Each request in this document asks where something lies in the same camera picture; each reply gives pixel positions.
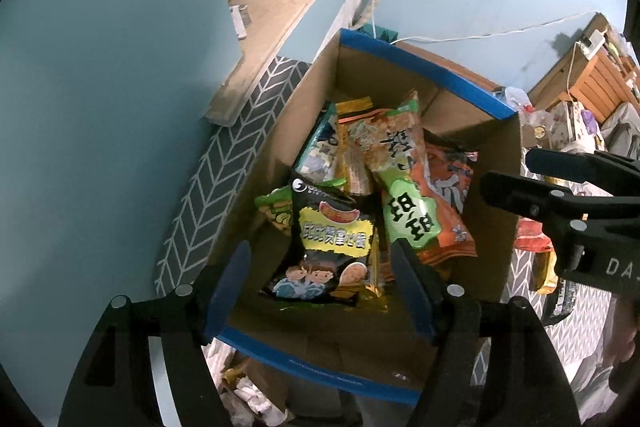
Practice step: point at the brown-gold snack packet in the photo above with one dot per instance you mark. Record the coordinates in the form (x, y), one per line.
(378, 279)

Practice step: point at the pile of crumpled wrappers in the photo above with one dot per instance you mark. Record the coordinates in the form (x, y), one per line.
(250, 392)

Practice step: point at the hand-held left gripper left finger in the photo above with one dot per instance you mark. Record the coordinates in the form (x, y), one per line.
(227, 292)

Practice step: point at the small yellow snack packet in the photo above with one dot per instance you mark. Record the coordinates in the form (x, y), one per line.
(547, 274)

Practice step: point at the orange snack packet white figure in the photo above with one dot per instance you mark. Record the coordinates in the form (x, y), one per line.
(450, 179)

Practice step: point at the red-orange snack packet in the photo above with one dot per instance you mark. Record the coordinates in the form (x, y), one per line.
(535, 237)

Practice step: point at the person's right hand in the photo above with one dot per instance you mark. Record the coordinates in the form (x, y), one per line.
(627, 337)

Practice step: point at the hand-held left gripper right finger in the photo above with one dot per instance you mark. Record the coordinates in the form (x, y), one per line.
(412, 289)

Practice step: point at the small white box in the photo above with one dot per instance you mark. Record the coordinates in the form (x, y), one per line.
(239, 22)

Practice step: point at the teal bin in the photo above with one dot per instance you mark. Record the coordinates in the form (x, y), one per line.
(384, 33)

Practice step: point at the pile of clear plastic bottles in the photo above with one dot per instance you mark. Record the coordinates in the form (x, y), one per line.
(517, 102)

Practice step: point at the grey bed sheet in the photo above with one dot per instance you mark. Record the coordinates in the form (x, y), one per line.
(590, 372)

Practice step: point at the black snack packet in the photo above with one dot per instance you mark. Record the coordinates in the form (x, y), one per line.
(327, 252)

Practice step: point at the floral pouch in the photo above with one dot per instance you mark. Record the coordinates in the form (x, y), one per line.
(575, 124)

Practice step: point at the blue-rimmed cardboard box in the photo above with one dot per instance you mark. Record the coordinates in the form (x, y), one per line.
(495, 247)

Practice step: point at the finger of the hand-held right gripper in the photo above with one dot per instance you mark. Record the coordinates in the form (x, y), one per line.
(580, 167)
(530, 199)

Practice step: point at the grey duvet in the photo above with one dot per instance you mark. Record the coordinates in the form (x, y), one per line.
(625, 132)

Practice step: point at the white power strip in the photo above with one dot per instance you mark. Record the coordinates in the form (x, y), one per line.
(592, 42)

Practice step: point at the green and orange snack packet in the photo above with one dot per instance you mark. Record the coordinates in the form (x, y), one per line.
(410, 187)

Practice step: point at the wooden ledge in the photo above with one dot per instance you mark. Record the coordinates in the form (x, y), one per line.
(280, 32)

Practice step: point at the teal snack packet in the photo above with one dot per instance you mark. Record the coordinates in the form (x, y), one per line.
(317, 147)

